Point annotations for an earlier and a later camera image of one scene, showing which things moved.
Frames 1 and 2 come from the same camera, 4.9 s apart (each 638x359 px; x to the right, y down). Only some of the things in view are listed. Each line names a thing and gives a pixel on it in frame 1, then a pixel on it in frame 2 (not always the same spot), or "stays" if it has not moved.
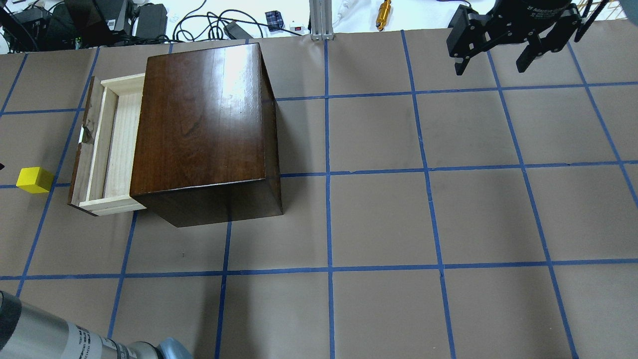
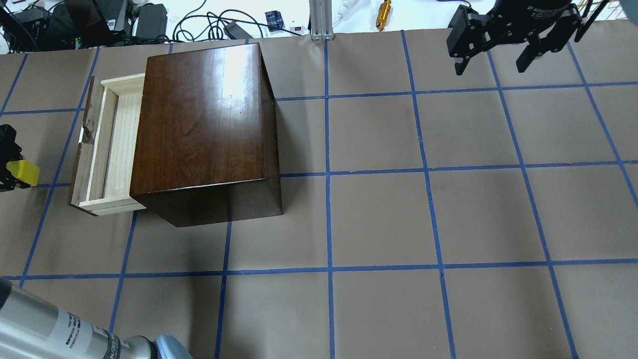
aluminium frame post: x=321 y=20 stays
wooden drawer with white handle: x=104 y=165 stays
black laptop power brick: x=152 y=21 stays
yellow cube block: x=35 y=180 to x=24 y=171
